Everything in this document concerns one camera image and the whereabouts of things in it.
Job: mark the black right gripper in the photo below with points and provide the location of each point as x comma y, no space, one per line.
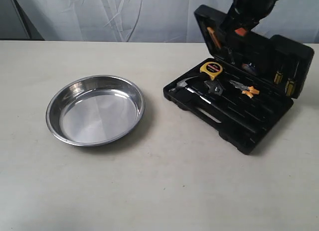
244,15

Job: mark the black plastic tool case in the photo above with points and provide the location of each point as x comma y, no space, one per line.
262,111

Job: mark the orange utility knife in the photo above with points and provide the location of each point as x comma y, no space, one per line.
214,38

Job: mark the blue electrical tape roll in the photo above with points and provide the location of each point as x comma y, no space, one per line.
249,67

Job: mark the yellow tape measure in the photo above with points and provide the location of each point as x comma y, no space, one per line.
212,69

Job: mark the yellow black screwdriver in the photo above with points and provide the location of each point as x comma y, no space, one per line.
279,75
291,82

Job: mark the steel claw hammer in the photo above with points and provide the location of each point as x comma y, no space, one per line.
184,84

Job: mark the round stainless steel pan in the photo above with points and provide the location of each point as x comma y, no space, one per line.
95,110

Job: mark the white backdrop curtain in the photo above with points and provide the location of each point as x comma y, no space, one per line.
104,20

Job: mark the orange handled pliers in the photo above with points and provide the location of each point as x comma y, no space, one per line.
249,91

